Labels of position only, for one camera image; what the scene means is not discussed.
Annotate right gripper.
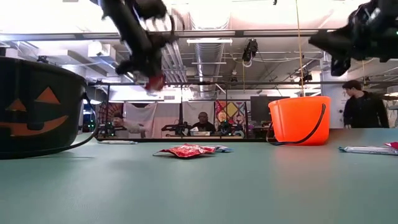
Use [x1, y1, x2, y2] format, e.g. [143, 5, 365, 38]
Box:
[309, 4, 382, 60]

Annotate black background robot station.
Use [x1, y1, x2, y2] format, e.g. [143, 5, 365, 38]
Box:
[160, 120, 193, 138]

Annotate black jack-o-lantern bucket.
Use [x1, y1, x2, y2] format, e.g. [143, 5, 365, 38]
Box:
[0, 57, 99, 160]

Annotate black background frame bar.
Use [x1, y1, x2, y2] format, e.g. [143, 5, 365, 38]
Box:
[86, 80, 398, 87]

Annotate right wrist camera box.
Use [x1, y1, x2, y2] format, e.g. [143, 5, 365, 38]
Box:
[330, 57, 352, 77]

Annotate silver ventilation duct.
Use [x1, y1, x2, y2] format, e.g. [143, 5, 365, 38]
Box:
[193, 42, 225, 94]

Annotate black aluminium table frame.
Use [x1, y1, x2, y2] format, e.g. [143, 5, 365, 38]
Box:
[95, 137, 269, 143]

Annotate yellow hanging rope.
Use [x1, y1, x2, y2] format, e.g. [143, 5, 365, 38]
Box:
[294, 0, 305, 98]

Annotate white hanging cloth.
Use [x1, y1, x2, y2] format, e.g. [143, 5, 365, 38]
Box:
[123, 101, 158, 139]
[182, 101, 216, 127]

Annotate black computer monitor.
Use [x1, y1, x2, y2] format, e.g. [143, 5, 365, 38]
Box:
[250, 95, 290, 124]

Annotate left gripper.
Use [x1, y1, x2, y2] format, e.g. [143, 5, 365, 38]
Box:
[115, 29, 180, 86]

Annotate black rig crossbar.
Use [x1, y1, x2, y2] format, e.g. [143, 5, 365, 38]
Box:
[0, 29, 336, 41]

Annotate person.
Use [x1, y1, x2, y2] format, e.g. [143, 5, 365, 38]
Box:
[190, 111, 216, 135]
[111, 115, 147, 138]
[341, 80, 390, 129]

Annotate spiral patterned cloth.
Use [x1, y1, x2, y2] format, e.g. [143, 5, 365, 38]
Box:
[96, 102, 124, 125]

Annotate white pillar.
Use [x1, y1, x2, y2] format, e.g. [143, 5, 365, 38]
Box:
[321, 52, 349, 129]

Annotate white ceiling light fixture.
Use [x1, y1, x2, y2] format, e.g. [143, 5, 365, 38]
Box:
[186, 38, 233, 45]

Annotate colourful patchwork quilt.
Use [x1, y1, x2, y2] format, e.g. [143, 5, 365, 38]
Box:
[215, 100, 247, 125]

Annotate orange pumpkin bucket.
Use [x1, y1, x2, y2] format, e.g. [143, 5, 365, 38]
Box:
[266, 95, 331, 146]

